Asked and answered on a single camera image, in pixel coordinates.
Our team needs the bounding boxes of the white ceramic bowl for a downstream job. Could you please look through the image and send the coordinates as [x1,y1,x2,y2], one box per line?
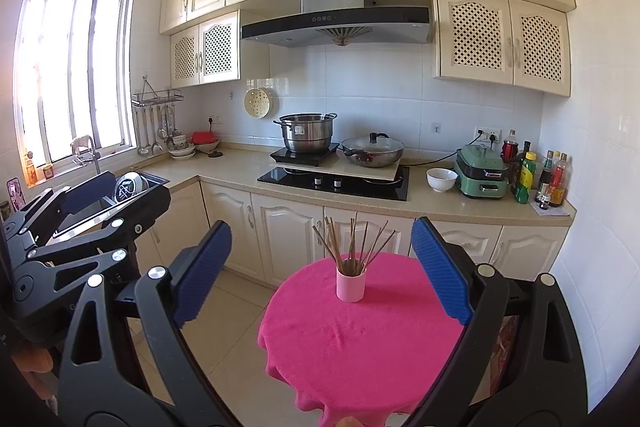
[426,168,459,194]

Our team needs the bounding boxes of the wall utensil rack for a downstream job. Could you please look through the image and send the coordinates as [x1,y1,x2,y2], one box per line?
[131,76,184,108]

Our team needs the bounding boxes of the grey range hood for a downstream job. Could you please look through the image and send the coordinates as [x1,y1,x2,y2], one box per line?
[240,0,433,48]

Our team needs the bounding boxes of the yellow green bottle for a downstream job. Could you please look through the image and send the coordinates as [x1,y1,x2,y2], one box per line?
[515,152,538,205]

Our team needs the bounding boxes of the soy sauce bottle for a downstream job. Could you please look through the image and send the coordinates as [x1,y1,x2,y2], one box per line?
[537,150,555,202]

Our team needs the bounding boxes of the steel kitchen faucet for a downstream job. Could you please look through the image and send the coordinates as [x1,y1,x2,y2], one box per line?
[72,134,102,175]

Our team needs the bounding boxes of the cream stone board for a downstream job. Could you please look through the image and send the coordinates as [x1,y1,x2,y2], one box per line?
[270,157,402,175]

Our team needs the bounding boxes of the stainless steel pot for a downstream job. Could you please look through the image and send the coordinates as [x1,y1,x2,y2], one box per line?
[273,112,338,154]

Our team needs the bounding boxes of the cream steamer plate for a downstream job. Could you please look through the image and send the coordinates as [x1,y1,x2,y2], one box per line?
[243,88,275,118]

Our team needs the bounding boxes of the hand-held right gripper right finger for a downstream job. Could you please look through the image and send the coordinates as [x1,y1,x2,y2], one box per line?
[400,217,589,427]

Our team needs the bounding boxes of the beige kitchen countertop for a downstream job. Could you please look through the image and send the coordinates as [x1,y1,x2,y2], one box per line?
[27,147,576,228]

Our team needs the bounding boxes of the steel bowl in sink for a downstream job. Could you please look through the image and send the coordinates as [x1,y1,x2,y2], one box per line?
[114,172,146,202]

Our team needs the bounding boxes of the black handled wok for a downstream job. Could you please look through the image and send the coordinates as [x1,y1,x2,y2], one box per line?
[341,142,406,168]

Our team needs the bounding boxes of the pink tablecloth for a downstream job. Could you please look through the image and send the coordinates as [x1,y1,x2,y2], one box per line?
[257,252,468,427]

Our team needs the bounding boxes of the barred kitchen window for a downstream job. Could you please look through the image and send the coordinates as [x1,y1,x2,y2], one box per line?
[14,0,138,168]

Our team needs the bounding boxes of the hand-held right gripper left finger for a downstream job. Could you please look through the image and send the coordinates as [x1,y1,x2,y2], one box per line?
[56,220,234,427]

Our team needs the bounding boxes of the person's left hand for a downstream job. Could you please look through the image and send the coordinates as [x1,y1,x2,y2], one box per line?
[11,346,55,375]

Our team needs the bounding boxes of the large lattice door cabinet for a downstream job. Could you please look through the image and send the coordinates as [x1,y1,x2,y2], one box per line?
[432,0,572,98]

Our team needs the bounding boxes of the bunch of wooden chopsticks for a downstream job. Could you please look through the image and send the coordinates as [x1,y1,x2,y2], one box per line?
[312,212,397,275]

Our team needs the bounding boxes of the pink paper cup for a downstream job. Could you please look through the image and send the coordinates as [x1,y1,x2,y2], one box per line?
[336,267,367,304]

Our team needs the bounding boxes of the black glass gas hob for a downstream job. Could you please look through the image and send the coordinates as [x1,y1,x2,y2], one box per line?
[257,164,411,202]

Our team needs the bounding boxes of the small lattice door cabinet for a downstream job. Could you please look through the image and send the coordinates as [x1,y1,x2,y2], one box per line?
[170,10,241,90]

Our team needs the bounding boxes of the black induction cooker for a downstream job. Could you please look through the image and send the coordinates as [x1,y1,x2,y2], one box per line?
[270,146,341,166]

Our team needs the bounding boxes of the stack of white dishes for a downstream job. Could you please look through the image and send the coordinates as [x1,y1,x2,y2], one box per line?
[167,134,197,160]

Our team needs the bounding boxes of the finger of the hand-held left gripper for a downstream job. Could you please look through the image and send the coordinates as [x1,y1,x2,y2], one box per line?
[25,184,172,290]
[2,171,117,253]

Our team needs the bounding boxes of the steel kitchen sink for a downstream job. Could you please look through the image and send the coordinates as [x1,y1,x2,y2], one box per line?
[52,170,171,238]

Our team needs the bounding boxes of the cream lower kitchen cabinets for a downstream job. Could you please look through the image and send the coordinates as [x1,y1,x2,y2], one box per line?
[130,179,571,288]

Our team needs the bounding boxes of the orange red sauce bottle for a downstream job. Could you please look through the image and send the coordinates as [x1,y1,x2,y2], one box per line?
[550,153,571,208]

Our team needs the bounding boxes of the steel ladle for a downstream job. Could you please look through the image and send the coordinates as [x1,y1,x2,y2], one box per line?
[150,106,165,155]
[138,107,151,156]

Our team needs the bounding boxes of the green electric cooker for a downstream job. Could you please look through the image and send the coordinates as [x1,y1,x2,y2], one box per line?
[454,144,510,200]

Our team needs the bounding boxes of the black power cable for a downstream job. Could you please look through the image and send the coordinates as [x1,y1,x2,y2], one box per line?
[400,131,485,168]

